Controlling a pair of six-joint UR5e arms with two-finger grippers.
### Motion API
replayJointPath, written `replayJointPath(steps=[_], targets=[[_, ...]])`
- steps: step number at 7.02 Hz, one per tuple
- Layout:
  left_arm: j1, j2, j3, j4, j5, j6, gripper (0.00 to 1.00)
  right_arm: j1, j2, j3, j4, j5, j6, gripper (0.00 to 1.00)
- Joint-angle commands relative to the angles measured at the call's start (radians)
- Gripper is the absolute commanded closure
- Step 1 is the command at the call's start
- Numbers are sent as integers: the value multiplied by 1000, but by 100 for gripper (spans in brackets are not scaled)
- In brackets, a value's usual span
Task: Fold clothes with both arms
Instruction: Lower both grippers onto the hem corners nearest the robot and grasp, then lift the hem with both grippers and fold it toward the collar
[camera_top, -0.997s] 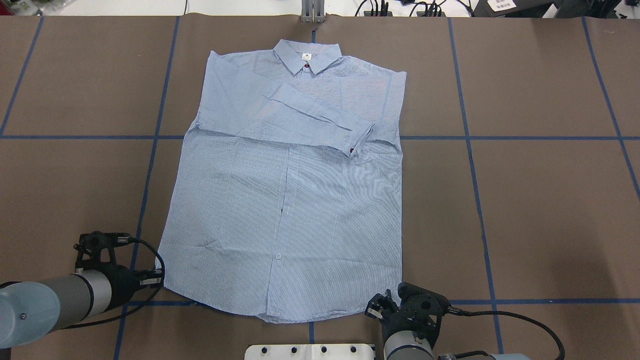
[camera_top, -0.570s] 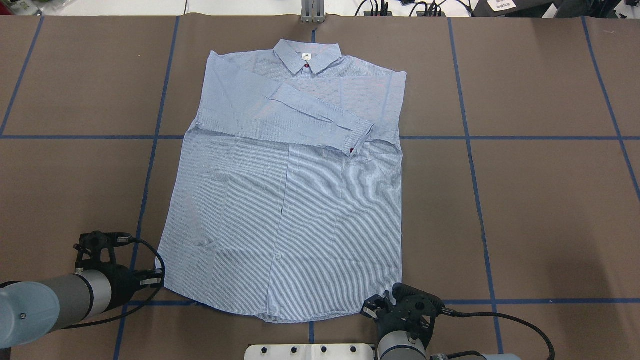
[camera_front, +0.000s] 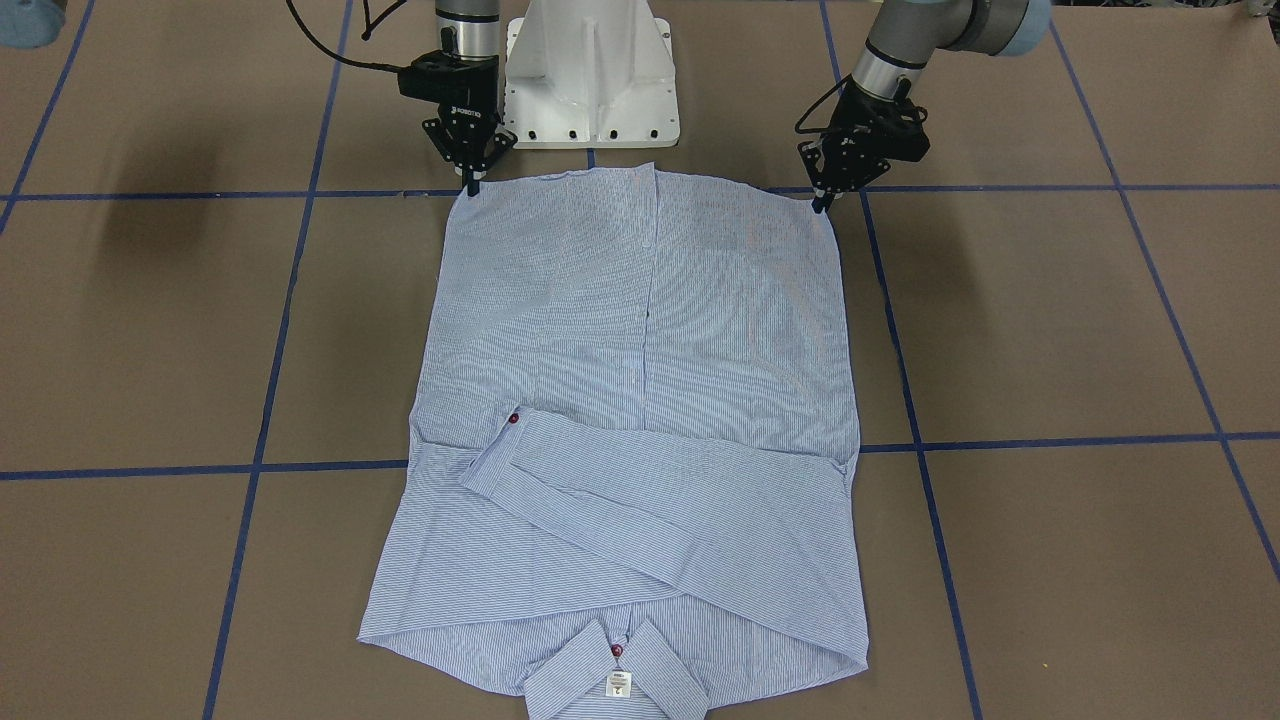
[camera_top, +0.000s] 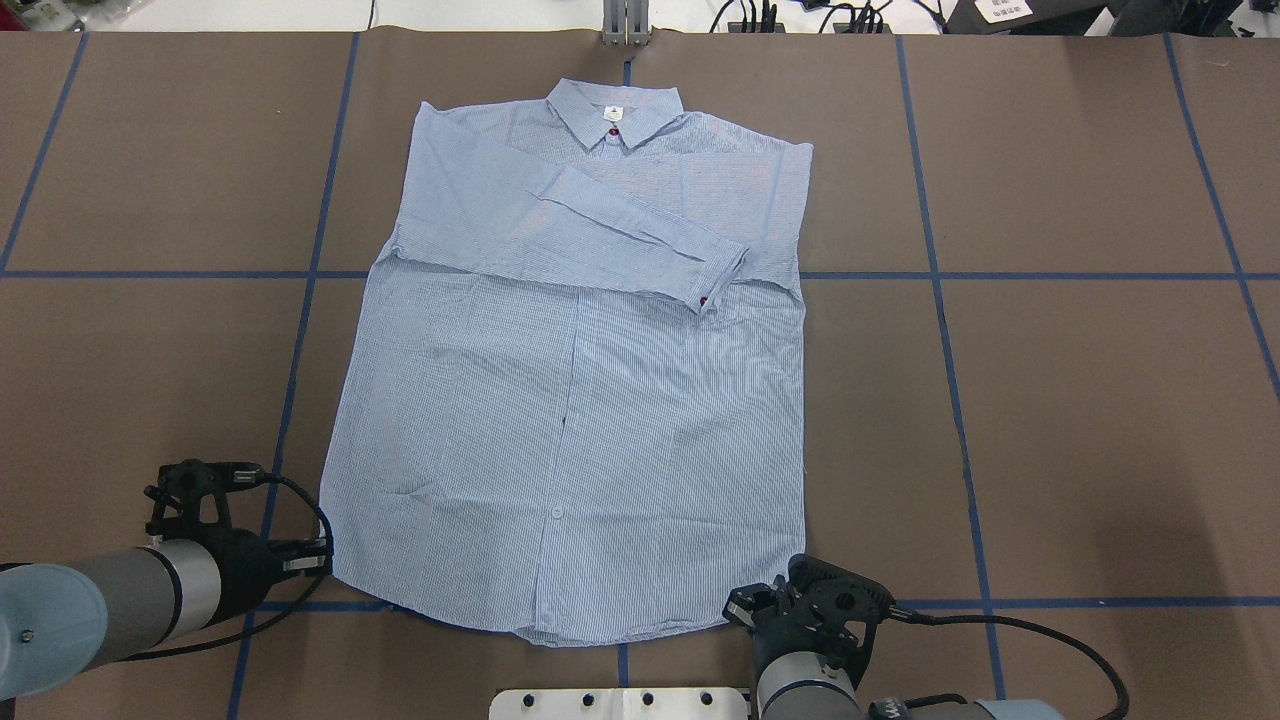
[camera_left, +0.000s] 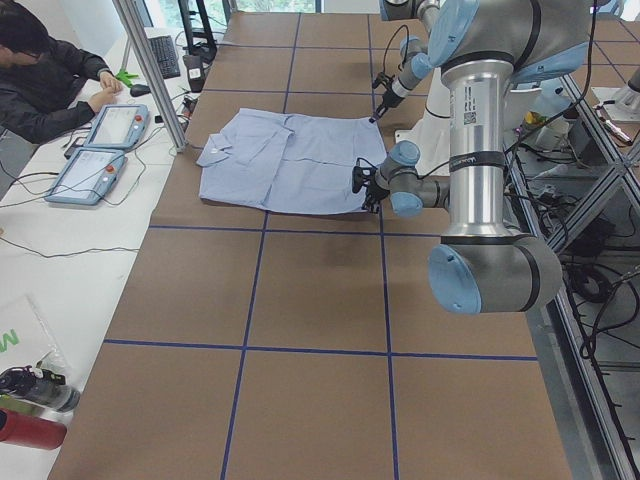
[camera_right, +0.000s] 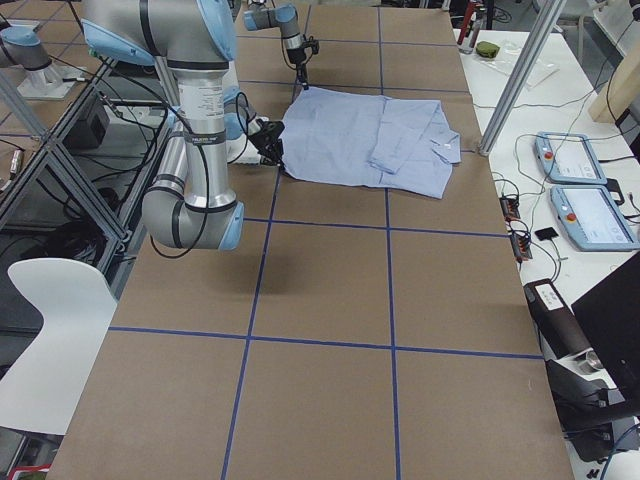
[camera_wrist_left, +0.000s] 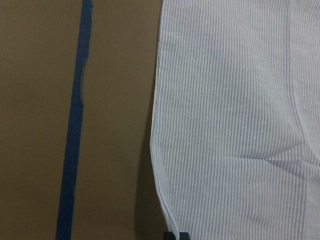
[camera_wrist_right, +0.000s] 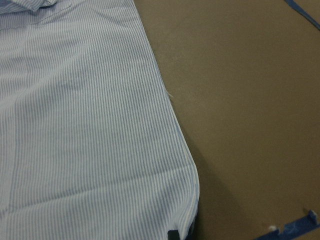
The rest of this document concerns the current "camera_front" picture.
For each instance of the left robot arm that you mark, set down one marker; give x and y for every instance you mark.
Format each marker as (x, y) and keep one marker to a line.
(906, 34)

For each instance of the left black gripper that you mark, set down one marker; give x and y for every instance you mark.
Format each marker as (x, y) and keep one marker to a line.
(849, 152)

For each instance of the light blue striped shirt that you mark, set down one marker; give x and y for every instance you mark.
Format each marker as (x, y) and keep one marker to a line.
(632, 452)

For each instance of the brown paper table cover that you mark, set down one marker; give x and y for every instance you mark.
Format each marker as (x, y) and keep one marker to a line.
(219, 257)

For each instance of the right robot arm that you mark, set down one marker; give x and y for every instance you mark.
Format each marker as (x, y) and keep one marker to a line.
(470, 30)

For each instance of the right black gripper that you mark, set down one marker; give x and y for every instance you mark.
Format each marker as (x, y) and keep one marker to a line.
(474, 103)

